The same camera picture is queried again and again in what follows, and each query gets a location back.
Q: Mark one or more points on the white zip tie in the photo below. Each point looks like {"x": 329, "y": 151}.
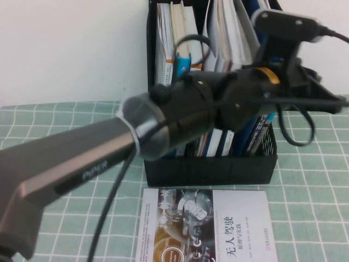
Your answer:
{"x": 133, "y": 136}

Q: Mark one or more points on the white magazine with red edge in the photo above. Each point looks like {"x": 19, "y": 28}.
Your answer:
{"x": 223, "y": 32}

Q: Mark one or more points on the black spine mobile robot book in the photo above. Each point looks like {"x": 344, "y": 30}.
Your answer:
{"x": 259, "y": 133}

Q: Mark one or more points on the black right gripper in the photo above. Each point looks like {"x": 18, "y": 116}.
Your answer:
{"x": 295, "y": 79}

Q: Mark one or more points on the black plastic book holder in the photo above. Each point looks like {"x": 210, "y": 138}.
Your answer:
{"x": 207, "y": 172}

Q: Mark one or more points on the white self-driving book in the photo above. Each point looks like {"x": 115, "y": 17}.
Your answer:
{"x": 240, "y": 218}

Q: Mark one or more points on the green checked tablecloth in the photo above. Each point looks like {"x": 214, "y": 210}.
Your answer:
{"x": 313, "y": 191}

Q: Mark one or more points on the blue spine mechanism book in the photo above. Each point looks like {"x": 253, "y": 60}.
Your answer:
{"x": 180, "y": 27}

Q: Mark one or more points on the grey thin booklet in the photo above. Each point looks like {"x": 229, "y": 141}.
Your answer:
{"x": 246, "y": 27}

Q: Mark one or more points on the stack of white magazines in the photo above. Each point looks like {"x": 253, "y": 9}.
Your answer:
{"x": 215, "y": 142}

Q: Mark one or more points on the white car suspension book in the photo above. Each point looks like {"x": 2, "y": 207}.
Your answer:
{"x": 227, "y": 143}

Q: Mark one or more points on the thin white orange-band book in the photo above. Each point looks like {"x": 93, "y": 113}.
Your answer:
{"x": 163, "y": 41}

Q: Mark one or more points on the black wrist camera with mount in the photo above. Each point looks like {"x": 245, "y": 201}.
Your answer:
{"x": 283, "y": 23}

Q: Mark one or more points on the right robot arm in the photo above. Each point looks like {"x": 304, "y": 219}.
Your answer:
{"x": 68, "y": 158}

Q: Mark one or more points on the dark blue cover booklet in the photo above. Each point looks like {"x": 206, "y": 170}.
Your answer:
{"x": 242, "y": 136}

